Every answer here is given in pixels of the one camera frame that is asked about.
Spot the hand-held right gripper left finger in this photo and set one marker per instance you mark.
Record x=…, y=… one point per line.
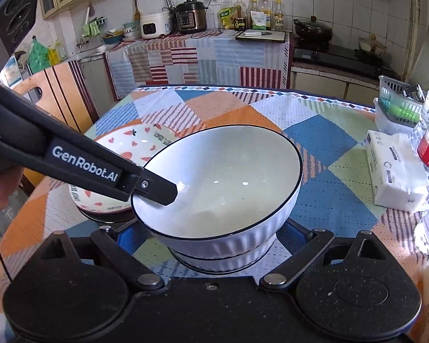
x=128, y=236

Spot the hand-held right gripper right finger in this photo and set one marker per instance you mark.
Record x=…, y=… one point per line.
x=296, y=232

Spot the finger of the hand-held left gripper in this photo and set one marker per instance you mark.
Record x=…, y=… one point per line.
x=157, y=189

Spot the white ribbed bowl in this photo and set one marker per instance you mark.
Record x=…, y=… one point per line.
x=228, y=178
x=221, y=265

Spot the stack of small bowls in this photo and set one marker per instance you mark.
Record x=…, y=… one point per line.
x=132, y=30

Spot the person's left hand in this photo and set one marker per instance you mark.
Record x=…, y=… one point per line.
x=0, y=193

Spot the wooden chair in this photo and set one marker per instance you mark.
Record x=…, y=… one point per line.
x=60, y=89

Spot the pink rabbit print plate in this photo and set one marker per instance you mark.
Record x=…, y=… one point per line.
x=128, y=143

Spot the silver refrigerator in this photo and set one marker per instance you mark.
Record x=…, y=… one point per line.
x=16, y=71

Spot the green plastic bag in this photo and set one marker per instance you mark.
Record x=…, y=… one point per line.
x=38, y=55

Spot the yellow dish soap bottle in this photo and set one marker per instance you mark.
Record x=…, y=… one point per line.
x=59, y=51

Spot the metal faucet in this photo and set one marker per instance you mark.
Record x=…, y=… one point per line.
x=82, y=43

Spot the white tissue pack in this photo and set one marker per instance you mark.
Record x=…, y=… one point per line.
x=396, y=171

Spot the blue basin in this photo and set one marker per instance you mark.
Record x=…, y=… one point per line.
x=112, y=37

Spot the green hanging cloth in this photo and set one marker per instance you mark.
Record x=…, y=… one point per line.
x=92, y=28

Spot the patchwork counter cloth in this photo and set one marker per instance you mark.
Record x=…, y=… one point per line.
x=200, y=60

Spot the white rice cooker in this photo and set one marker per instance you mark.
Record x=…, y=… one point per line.
x=154, y=25

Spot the wooden spatula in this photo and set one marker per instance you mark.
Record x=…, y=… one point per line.
x=137, y=5

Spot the white plastic basket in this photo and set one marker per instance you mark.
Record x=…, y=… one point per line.
x=396, y=107

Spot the steel pressure cooker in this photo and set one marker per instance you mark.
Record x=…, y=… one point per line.
x=190, y=16

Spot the black gas stove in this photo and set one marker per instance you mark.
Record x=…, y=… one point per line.
x=343, y=59

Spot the dark cutting board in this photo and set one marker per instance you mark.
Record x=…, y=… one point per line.
x=261, y=37

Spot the green food packet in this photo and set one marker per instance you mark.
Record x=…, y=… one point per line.
x=227, y=18

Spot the white food packet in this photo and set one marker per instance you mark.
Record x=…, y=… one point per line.
x=260, y=19

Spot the small yellow pot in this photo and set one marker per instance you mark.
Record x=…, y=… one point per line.
x=371, y=44

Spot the black wok with lid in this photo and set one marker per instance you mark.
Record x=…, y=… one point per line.
x=312, y=28

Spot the clear oil bottle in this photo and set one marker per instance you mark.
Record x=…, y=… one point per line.
x=253, y=7

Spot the yellow oil bottle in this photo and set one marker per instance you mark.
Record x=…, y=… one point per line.
x=279, y=16

